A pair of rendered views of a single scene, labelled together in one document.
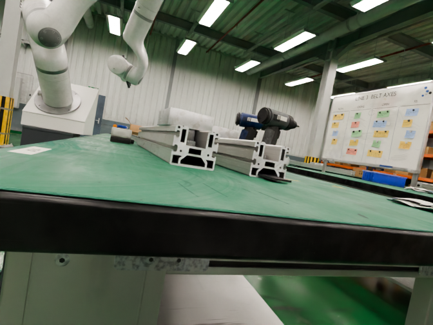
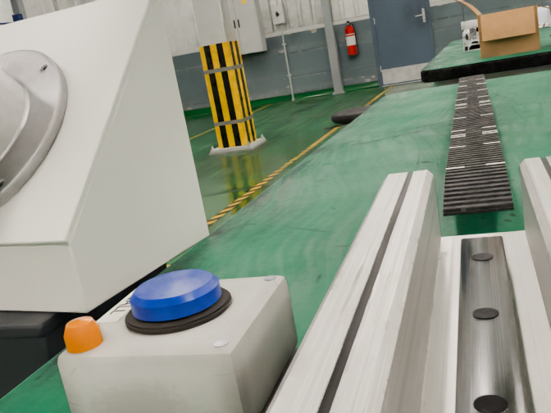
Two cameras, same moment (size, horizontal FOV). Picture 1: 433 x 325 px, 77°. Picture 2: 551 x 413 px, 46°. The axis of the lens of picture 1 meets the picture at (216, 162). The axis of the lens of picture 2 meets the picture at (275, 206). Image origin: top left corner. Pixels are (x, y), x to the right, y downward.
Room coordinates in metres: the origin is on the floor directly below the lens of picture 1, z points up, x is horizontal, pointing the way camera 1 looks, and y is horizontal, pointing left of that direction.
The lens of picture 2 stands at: (0.99, 0.21, 0.94)
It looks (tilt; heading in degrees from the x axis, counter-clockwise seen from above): 14 degrees down; 41
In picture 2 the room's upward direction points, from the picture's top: 10 degrees counter-clockwise
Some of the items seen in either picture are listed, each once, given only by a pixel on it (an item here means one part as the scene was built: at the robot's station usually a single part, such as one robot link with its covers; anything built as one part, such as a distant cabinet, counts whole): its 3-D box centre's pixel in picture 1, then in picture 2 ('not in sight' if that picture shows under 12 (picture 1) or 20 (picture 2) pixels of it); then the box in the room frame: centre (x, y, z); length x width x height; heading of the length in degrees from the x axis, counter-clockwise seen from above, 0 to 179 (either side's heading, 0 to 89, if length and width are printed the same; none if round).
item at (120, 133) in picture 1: (122, 135); (209, 367); (1.17, 0.42, 0.81); 0.10 x 0.08 x 0.06; 112
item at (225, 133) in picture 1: (215, 137); not in sight; (1.02, 0.02, 0.87); 0.16 x 0.11 x 0.07; 22
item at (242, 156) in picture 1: (212, 149); not in sight; (1.02, 0.02, 0.82); 0.80 x 0.10 x 0.09; 22
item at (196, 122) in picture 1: (182, 126); not in sight; (0.72, 0.11, 0.87); 0.16 x 0.11 x 0.07; 22
